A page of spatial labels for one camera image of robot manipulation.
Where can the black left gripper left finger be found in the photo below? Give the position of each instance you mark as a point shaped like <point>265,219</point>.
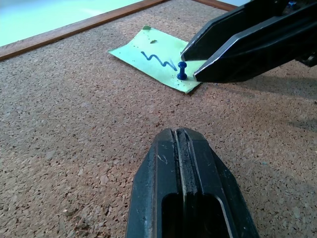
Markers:
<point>153,188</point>

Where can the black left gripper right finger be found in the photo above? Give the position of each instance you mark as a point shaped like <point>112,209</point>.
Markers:
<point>213,183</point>

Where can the blue pushpin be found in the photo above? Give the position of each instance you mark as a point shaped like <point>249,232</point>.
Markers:
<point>182,74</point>

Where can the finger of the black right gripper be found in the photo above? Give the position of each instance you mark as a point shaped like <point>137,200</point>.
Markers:
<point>260,54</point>
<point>223,32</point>

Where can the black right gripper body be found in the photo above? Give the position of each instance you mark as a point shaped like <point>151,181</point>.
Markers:
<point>309,60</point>

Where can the green paper note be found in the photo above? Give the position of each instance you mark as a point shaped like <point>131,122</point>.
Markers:
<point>148,47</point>

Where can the wood framed cork board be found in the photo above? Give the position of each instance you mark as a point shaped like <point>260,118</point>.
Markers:
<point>74,124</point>

